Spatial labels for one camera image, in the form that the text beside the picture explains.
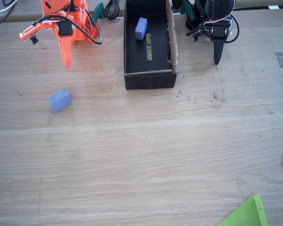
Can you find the purple foam block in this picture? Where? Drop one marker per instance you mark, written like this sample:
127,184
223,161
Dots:
59,101
141,29

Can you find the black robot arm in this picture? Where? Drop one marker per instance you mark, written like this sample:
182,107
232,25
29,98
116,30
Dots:
217,9

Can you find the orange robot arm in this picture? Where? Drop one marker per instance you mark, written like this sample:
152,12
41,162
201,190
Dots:
81,21

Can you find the black cardboard box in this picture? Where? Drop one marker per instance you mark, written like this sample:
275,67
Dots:
148,81

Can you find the green plastic clamp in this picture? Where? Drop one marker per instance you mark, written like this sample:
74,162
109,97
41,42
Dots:
98,11
188,11

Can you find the small camera on black bracket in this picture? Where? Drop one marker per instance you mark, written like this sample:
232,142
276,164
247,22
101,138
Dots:
194,33

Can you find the small camera on orange bracket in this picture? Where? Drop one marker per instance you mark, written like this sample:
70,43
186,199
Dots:
28,33

